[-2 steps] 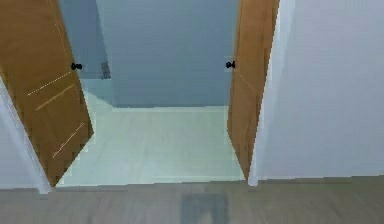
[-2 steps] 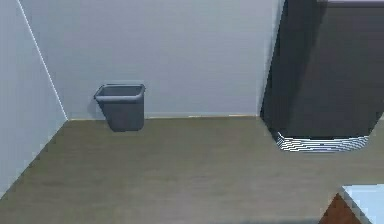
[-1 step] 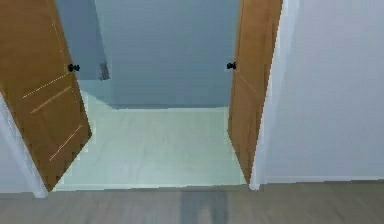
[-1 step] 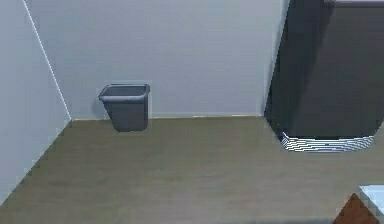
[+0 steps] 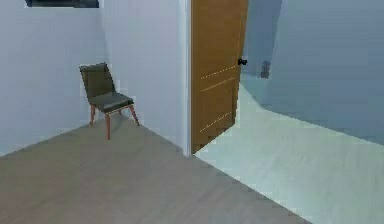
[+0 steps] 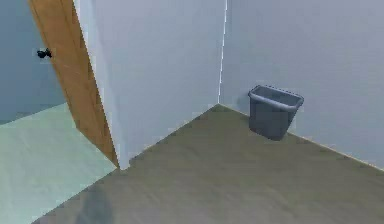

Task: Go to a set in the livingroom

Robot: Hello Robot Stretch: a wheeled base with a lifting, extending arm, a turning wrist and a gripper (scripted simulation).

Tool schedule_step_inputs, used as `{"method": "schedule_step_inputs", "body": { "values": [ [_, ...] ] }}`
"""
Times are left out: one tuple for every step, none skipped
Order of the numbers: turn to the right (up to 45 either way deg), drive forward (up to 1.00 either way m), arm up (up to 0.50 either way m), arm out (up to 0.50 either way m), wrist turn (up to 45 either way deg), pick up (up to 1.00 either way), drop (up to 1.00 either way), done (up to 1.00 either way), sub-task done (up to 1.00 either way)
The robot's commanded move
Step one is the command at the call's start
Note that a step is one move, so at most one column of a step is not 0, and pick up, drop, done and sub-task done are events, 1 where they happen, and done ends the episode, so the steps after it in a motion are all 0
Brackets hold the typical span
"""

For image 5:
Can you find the brown wooden room door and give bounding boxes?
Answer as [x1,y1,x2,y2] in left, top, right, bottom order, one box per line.
[190,0,250,155]

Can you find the dark grey chair wooden legs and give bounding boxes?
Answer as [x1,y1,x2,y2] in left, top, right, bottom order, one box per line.
[78,61,141,141]

